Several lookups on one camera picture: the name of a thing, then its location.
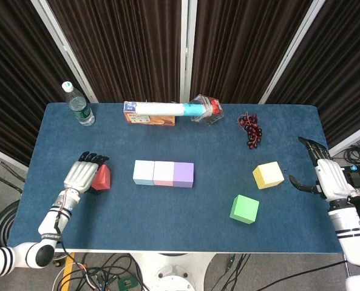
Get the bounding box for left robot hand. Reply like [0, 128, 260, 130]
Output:
[63, 151, 110, 195]

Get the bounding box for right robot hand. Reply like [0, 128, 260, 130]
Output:
[288, 136, 358, 202]

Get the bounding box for red cube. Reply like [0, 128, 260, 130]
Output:
[91, 163, 112, 191]

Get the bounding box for yellow cube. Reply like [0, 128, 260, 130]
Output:
[252, 161, 285, 190]

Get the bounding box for light blue cube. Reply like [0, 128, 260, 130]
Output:
[132, 160, 155, 186]

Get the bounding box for pink cube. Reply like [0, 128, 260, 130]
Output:
[153, 161, 175, 187]

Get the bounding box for purple cube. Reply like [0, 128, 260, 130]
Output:
[172, 162, 195, 189]

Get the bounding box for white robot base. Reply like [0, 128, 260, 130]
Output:
[131, 253, 214, 291]

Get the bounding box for green cube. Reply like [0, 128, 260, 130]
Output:
[229, 194, 260, 225]

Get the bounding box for power strip with lit switches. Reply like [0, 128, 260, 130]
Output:
[340, 163, 360, 174]

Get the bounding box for clear plastic water bottle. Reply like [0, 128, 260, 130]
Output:
[61, 81, 95, 127]

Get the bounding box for orange biscuit box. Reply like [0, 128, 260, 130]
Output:
[123, 101, 177, 127]

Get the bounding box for dark red grape bunch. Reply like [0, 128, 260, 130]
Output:
[237, 112, 263, 151]

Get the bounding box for white paper roll blue band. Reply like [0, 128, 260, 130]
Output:
[136, 102, 211, 117]

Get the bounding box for blue fabric table cover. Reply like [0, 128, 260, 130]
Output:
[7, 102, 349, 254]

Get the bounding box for green floor device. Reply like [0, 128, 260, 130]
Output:
[117, 276, 137, 290]

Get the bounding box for dark brown pleated curtain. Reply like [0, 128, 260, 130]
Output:
[267, 0, 360, 149]
[0, 0, 91, 166]
[194, 0, 314, 104]
[47, 0, 183, 104]

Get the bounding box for clear plastic box red contents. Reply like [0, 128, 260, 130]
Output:
[190, 94, 225, 125]

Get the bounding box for black coiled cables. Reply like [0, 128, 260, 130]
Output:
[343, 136, 360, 166]

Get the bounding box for white partition base rail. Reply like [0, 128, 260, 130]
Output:
[0, 144, 29, 175]
[328, 121, 360, 157]

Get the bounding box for tangled floor cables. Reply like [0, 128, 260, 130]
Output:
[53, 253, 144, 291]

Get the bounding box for black floor cable with plug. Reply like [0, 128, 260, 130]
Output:
[211, 253, 250, 291]

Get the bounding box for white partition post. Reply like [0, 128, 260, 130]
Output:
[30, 0, 99, 104]
[258, 0, 326, 105]
[179, 0, 198, 104]

